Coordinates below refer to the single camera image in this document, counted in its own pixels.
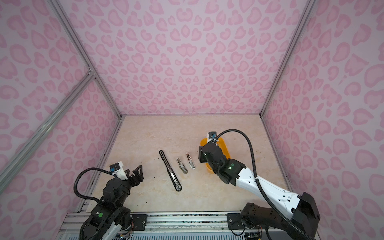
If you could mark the black long stapler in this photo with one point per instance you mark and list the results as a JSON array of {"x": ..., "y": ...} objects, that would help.
[{"x": 176, "y": 183}]

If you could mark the yellow plastic tray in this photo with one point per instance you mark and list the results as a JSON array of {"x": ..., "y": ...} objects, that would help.
[{"x": 221, "y": 143}]

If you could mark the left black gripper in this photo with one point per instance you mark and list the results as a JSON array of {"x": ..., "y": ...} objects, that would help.
[{"x": 139, "y": 177}]

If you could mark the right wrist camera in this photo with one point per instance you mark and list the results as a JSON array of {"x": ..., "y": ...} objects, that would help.
[{"x": 211, "y": 136}]

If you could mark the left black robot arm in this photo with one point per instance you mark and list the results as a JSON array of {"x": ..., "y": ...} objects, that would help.
[{"x": 109, "y": 216}]

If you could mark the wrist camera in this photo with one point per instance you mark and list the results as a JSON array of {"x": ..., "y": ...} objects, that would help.
[
  {"x": 118, "y": 171},
  {"x": 211, "y": 136}
]

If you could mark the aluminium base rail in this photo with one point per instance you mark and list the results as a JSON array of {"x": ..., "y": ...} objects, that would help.
[{"x": 194, "y": 226}]

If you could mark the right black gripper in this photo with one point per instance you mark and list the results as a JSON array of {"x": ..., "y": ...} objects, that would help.
[{"x": 201, "y": 154}]

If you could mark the grey mini stapler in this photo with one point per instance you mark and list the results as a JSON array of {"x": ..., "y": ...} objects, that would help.
[{"x": 182, "y": 166}]

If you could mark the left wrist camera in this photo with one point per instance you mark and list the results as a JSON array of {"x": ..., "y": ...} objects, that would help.
[{"x": 118, "y": 171}]

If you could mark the aluminium frame left diagonal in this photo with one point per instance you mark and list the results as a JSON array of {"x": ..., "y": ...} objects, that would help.
[{"x": 18, "y": 161}]

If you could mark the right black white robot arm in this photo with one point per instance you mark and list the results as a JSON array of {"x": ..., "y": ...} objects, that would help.
[{"x": 296, "y": 214}]

